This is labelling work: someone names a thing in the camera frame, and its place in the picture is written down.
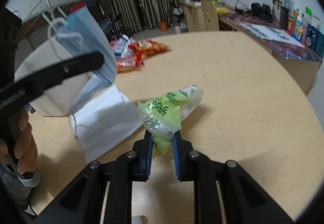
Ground white styrofoam box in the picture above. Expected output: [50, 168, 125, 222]
[15, 38, 90, 117]

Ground green tissue packet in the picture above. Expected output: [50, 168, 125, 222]
[137, 85, 204, 157]

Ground blue white packet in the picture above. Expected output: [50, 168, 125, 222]
[110, 35, 133, 58]

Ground wooden desk with cloth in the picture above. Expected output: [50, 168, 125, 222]
[218, 11, 322, 94]

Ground metal bunk bed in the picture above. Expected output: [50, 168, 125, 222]
[16, 0, 84, 49]

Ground red snack bag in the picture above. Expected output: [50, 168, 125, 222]
[128, 40, 169, 56]

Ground red bread packet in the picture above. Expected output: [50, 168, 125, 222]
[116, 53, 143, 73]

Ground yellow banana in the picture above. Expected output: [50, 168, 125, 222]
[216, 6, 229, 15]

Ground wooden cabinet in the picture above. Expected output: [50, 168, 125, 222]
[179, 0, 205, 32]

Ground person's left hand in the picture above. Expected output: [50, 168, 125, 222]
[13, 109, 38, 175]

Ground blue face mask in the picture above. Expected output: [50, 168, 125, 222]
[47, 6, 117, 117]

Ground white paper napkin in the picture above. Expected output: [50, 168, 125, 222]
[69, 85, 142, 163]

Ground printed paper sheets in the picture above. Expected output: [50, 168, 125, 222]
[240, 23, 304, 47]

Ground wooden chair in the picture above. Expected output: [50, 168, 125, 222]
[200, 0, 220, 31]

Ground grey jacket sleeve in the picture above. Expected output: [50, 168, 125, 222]
[1, 163, 32, 210]

